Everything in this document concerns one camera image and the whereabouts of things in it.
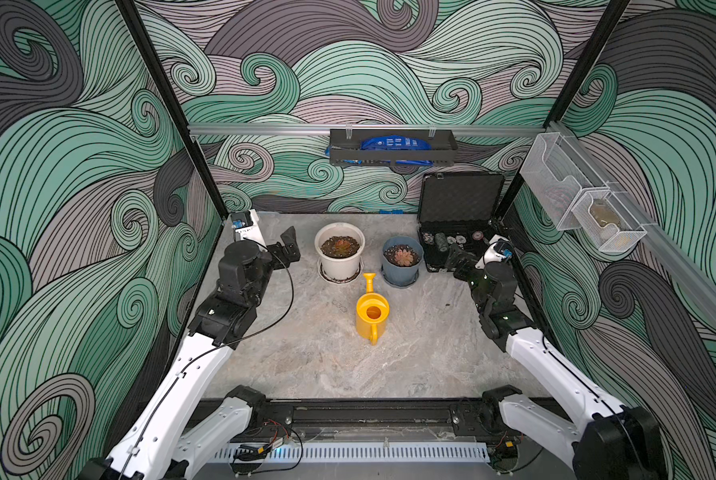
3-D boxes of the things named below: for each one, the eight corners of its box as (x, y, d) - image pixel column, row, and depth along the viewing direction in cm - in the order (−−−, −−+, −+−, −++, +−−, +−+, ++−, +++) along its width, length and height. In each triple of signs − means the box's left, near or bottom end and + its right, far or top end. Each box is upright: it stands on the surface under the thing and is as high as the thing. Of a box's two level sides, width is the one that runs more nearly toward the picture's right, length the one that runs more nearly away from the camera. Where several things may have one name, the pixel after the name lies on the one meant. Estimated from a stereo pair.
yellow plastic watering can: (355, 348, 87) (356, 332, 78) (355, 293, 99) (355, 273, 90) (387, 348, 87) (391, 332, 78) (382, 293, 99) (386, 273, 90)
